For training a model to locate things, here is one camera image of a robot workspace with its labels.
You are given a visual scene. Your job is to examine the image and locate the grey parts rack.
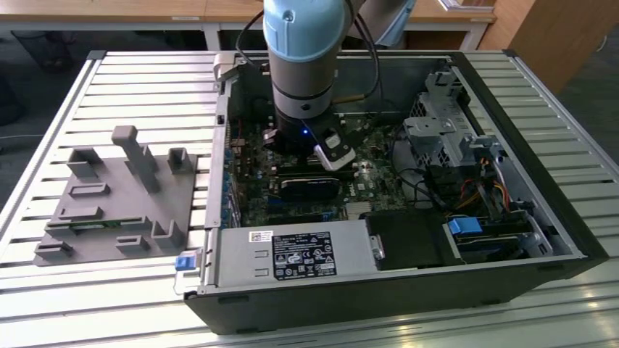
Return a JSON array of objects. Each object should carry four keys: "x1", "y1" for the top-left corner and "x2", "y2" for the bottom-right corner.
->
[{"x1": 31, "y1": 125, "x2": 200, "y2": 268}]

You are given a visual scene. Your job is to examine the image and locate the black plastic shroud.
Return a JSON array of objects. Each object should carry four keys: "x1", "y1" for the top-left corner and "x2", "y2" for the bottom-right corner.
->
[{"x1": 360, "y1": 210, "x2": 466, "y2": 271}]

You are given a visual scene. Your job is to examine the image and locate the blue disk carrier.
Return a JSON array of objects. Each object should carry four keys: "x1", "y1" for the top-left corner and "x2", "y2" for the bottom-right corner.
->
[{"x1": 447, "y1": 216, "x2": 485, "y2": 239}]

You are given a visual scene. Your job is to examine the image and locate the yellow orange wires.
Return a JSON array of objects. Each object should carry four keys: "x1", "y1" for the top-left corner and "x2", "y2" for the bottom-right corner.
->
[{"x1": 459, "y1": 181, "x2": 509, "y2": 211}]

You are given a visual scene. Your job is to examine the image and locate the black PC case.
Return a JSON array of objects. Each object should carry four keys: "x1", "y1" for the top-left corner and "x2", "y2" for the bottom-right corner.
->
[{"x1": 183, "y1": 49, "x2": 611, "y2": 336}]

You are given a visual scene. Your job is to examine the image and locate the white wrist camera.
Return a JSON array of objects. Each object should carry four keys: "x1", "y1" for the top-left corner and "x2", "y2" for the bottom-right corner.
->
[{"x1": 312, "y1": 126, "x2": 358, "y2": 172}]

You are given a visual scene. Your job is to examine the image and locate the wooden desk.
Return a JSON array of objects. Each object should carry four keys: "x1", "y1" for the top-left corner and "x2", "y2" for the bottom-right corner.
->
[{"x1": 0, "y1": 0, "x2": 499, "y2": 51}]

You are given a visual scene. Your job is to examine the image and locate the grey case latch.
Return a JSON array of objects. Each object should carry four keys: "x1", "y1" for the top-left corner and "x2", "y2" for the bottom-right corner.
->
[{"x1": 212, "y1": 53, "x2": 243, "y2": 83}]

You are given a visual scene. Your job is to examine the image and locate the green motherboard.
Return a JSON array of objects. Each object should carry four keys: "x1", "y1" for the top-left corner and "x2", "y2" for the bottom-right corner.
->
[{"x1": 224, "y1": 115, "x2": 413, "y2": 225}]

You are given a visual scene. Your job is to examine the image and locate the white book stack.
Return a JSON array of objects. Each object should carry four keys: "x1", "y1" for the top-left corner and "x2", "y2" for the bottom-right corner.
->
[{"x1": 438, "y1": 0, "x2": 498, "y2": 11}]

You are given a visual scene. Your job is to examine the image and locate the metal drive cage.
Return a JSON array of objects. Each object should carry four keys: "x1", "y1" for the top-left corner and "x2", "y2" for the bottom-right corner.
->
[{"x1": 402, "y1": 71, "x2": 485, "y2": 170}]

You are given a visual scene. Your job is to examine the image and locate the black graphics card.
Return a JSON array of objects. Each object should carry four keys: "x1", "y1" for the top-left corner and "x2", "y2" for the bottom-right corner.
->
[{"x1": 279, "y1": 175, "x2": 343, "y2": 202}]

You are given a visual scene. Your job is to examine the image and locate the wooden cabinet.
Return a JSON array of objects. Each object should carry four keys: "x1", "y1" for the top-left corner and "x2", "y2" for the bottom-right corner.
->
[{"x1": 477, "y1": 0, "x2": 619, "y2": 95}]

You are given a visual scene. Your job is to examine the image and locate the green RAM stick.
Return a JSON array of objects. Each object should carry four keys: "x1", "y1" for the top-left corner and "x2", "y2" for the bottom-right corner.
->
[{"x1": 70, "y1": 220, "x2": 122, "y2": 230}]

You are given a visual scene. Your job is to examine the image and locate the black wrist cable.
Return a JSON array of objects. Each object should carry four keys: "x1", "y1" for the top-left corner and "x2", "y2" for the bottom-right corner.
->
[
  {"x1": 235, "y1": 7, "x2": 272, "y2": 70},
  {"x1": 346, "y1": 0, "x2": 383, "y2": 104}
]

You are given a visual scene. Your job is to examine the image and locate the silver power supply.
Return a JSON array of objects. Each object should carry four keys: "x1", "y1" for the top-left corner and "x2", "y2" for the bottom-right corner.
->
[{"x1": 212, "y1": 221, "x2": 383, "y2": 287}]

